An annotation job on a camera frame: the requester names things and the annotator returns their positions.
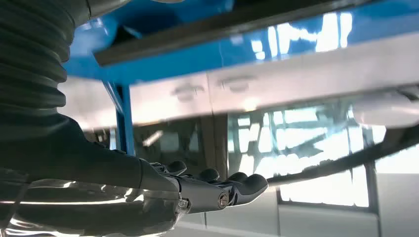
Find blue metal shelf rack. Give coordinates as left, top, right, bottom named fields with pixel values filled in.
left=62, top=0, right=419, bottom=156

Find white car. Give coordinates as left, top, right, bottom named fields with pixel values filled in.
left=57, top=31, right=419, bottom=187

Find white car side mirror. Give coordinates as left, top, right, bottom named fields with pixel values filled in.
left=352, top=91, right=419, bottom=129

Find white car door handle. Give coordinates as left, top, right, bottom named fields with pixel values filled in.
left=219, top=76, right=257, bottom=93
left=171, top=83, right=205, bottom=102

